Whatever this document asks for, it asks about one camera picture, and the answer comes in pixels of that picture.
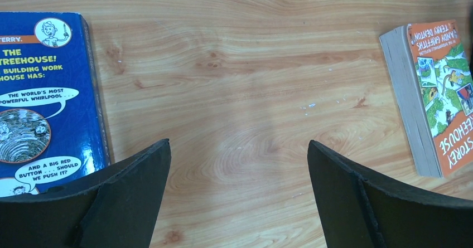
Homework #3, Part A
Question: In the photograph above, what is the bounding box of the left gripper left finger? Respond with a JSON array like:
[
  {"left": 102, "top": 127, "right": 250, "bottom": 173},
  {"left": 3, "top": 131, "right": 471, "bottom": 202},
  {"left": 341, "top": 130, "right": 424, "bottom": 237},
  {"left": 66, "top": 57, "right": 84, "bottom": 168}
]
[{"left": 1, "top": 139, "right": 171, "bottom": 247}]

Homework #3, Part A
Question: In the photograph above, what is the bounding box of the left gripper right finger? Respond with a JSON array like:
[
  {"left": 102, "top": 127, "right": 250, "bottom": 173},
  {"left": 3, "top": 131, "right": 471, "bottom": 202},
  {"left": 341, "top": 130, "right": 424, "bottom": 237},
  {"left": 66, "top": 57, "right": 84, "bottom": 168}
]
[{"left": 307, "top": 140, "right": 472, "bottom": 247}]

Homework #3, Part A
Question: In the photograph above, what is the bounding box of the dark blue treehouse book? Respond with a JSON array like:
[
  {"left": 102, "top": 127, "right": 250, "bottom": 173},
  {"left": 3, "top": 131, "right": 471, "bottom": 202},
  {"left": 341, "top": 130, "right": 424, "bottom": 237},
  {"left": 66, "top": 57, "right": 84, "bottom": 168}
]
[{"left": 1, "top": 12, "right": 110, "bottom": 197}]

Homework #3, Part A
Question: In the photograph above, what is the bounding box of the orange treehouse book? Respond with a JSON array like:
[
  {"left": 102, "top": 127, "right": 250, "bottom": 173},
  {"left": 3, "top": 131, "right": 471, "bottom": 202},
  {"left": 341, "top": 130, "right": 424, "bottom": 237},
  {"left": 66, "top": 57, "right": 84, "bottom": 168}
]
[{"left": 379, "top": 20, "right": 472, "bottom": 178}]

